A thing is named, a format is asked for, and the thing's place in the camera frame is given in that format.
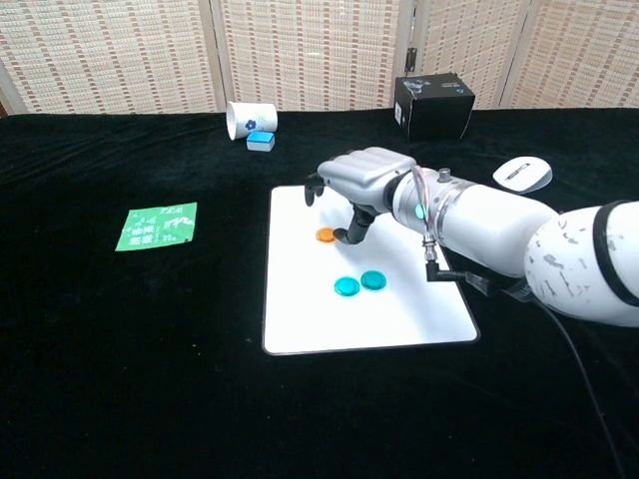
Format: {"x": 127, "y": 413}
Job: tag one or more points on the white paper cup blue flower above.
{"x": 254, "y": 119}

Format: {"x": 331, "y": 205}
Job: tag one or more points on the green tea sachet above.
{"x": 157, "y": 227}

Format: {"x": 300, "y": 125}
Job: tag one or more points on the orange disc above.
{"x": 324, "y": 234}

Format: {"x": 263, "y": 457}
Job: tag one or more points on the black cardboard box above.
{"x": 439, "y": 115}

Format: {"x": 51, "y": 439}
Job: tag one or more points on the woven bamboo folding screen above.
{"x": 309, "y": 50}

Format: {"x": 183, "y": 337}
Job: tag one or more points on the black screen hinge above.
{"x": 412, "y": 58}

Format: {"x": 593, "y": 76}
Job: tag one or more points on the black velvet tablecloth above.
{"x": 150, "y": 374}

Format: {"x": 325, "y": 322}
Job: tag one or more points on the white rectangular board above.
{"x": 299, "y": 309}

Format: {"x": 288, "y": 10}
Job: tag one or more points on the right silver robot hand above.
{"x": 364, "y": 174}

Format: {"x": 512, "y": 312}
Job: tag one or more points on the white computer mouse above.
{"x": 522, "y": 173}

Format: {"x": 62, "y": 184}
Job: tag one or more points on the cyan token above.
{"x": 347, "y": 286}
{"x": 373, "y": 280}

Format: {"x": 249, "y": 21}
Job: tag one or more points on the small blue white cube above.
{"x": 260, "y": 142}

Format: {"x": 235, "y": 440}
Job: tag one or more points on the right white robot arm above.
{"x": 499, "y": 224}

